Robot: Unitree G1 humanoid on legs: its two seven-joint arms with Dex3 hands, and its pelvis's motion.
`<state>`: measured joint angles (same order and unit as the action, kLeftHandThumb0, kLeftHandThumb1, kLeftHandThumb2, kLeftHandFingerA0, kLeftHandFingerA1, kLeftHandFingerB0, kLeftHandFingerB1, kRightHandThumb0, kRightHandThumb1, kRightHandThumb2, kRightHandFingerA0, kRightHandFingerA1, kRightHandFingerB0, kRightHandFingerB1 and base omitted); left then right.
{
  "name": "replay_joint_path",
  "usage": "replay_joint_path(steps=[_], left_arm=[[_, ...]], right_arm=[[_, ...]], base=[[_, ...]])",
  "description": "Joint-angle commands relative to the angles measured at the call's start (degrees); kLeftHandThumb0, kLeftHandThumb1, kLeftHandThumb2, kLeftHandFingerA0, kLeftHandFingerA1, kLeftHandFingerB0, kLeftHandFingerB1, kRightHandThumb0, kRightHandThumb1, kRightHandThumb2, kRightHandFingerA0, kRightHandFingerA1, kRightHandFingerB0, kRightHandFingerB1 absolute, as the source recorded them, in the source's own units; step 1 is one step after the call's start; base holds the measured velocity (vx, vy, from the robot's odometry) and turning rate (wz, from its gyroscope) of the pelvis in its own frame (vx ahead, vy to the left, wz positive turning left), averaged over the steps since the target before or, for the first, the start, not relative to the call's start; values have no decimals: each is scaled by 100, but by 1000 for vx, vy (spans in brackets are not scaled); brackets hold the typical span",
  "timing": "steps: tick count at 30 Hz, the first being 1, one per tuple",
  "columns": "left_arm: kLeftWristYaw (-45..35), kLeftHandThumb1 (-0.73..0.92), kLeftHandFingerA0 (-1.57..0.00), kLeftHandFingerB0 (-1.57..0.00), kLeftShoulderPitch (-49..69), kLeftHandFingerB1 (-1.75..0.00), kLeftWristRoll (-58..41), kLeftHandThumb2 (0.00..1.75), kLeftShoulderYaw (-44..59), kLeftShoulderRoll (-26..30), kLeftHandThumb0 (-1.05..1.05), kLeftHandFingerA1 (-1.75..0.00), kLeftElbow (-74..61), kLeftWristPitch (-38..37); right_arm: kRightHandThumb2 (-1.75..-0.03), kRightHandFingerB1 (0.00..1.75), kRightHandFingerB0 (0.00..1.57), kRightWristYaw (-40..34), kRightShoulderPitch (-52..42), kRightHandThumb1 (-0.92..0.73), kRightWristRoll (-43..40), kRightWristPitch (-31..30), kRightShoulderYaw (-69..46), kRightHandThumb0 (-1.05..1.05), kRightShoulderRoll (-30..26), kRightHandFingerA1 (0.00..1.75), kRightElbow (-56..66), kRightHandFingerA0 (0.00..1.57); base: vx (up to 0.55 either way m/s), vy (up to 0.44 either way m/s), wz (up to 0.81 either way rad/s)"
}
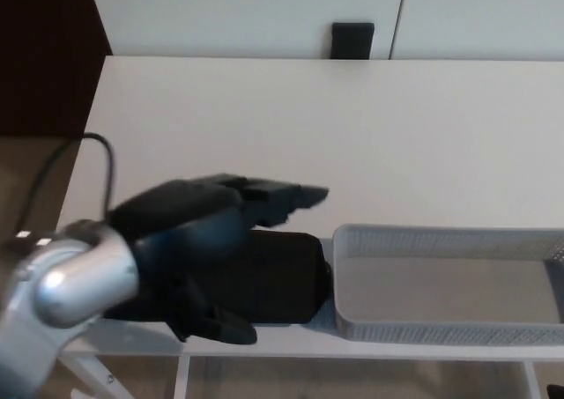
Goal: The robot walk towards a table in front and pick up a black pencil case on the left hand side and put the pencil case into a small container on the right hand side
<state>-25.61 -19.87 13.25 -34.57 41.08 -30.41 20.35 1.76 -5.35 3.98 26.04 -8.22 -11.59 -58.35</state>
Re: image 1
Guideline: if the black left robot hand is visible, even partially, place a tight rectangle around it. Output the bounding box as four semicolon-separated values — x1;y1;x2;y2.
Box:
108;174;331;345

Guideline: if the black fabric pencil case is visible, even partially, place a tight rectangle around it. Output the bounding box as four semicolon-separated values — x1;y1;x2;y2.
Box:
102;228;333;326

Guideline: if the white cabinet with doors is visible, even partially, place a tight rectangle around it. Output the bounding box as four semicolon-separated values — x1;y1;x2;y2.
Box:
85;0;564;62

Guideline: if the grey perforated plastic basket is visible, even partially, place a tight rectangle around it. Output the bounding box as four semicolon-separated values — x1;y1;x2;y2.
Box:
331;223;564;345

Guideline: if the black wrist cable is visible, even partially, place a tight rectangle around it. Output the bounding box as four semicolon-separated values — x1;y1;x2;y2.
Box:
16;132;117;233

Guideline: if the white metal table leg frame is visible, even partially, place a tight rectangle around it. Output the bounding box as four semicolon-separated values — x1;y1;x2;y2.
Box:
523;358;542;399
60;353;191;399

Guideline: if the black cabinet door handle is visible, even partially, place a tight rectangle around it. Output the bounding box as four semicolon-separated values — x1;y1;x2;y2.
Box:
330;21;376;61

